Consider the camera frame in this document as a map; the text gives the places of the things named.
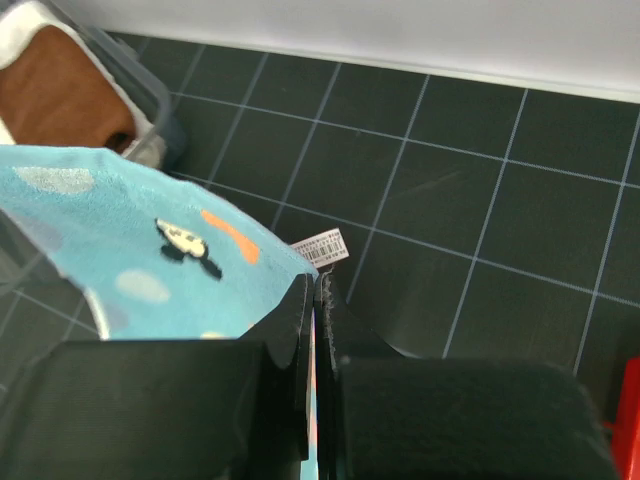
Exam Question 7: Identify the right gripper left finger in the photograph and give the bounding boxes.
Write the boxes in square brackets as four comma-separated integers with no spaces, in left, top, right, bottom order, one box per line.
[1,274,313,479]

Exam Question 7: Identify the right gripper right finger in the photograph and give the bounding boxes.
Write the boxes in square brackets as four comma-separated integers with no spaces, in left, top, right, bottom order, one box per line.
[314,273,617,479]

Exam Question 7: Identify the blue white cloth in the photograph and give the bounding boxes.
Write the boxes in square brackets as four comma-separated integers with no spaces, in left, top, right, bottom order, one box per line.
[1,145,319,479]

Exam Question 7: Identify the white towel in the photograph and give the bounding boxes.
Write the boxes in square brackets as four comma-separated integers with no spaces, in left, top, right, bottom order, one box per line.
[1,1,152,155]

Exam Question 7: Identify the brown towel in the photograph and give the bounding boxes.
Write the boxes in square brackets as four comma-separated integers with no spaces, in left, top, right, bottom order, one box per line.
[1,25,138,153]

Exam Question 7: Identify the red plastic bin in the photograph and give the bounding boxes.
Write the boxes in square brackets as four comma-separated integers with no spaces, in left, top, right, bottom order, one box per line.
[604,356,639,480]

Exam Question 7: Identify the clear plastic container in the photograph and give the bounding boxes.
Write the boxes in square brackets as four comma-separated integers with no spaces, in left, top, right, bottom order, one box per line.
[0,0,189,296]

